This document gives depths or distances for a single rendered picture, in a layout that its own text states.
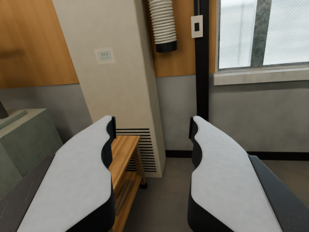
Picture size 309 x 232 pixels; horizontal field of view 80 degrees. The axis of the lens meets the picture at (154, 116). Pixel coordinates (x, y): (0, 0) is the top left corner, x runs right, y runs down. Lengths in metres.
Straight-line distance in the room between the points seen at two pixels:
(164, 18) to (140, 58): 0.29
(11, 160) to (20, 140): 0.16
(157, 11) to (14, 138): 1.36
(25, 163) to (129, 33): 1.28
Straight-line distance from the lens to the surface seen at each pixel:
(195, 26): 1.38
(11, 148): 1.74
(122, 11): 1.26
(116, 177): 1.13
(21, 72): 2.21
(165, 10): 1.32
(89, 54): 1.39
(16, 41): 2.12
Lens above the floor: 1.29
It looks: 28 degrees down
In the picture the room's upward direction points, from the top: 9 degrees counter-clockwise
